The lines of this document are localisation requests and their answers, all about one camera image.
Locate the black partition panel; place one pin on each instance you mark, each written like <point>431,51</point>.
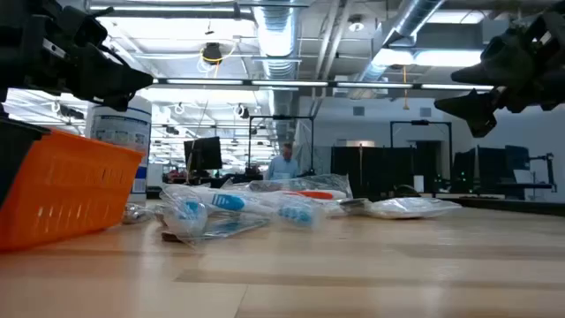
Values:
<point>375,172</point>

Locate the black computer monitor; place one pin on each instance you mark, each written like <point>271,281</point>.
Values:
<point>203,153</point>

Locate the white vanity pack bag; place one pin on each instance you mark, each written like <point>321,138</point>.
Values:
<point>410,207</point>

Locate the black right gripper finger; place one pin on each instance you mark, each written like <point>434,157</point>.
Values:
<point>481,75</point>
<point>474,108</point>

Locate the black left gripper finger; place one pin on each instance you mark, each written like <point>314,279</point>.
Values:
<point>118,102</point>
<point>110,77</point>

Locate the person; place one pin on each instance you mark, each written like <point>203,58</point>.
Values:
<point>282,168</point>

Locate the orange plastic basket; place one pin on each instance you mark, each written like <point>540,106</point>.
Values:
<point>66,190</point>

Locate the long LED light bar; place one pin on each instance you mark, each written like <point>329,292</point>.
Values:
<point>287,83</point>

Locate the white wipes canister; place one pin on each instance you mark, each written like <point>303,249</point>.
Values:
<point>119,132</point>

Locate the dark monitor bank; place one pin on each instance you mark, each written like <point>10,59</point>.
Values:
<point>490,170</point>

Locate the bagged orange white razor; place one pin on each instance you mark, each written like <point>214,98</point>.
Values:
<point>315,194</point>

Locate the silver ventilation duct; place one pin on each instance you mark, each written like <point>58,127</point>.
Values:
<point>278,35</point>
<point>410,17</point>

